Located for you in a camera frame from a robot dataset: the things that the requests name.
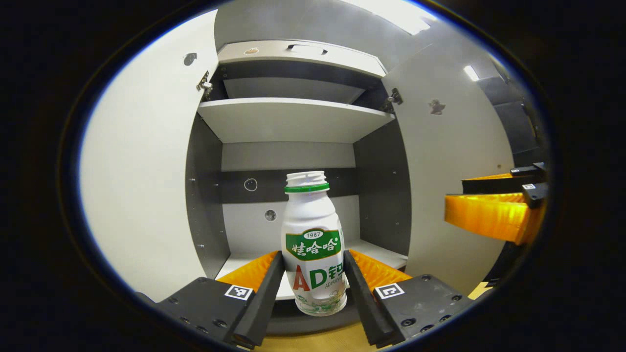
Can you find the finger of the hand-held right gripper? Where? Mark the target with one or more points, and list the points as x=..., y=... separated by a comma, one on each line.
x=489, y=185
x=489, y=212

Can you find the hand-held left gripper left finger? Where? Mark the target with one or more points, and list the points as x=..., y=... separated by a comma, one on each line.
x=259, y=298

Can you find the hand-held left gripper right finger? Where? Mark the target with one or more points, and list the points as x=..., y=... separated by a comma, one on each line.
x=364, y=298

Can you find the white green label bottle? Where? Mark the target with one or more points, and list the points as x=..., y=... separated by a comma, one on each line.
x=313, y=220

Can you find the white and grey cabinet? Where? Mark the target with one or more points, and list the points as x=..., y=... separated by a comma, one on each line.
x=384, y=195

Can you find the metal door hinge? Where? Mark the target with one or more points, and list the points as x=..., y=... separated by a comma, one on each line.
x=392, y=100
x=205, y=87

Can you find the white cabinet shelf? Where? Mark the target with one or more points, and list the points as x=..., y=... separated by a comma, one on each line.
x=293, y=120

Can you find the white cabinet drawer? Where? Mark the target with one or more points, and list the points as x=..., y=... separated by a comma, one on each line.
x=274, y=56

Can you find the black backdrop cloth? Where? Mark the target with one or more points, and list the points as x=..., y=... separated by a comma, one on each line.
x=518, y=122

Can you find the small ceiling light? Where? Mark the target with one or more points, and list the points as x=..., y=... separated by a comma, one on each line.
x=471, y=73

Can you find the long ceiling light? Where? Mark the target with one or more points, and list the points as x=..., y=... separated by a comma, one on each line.
x=396, y=14

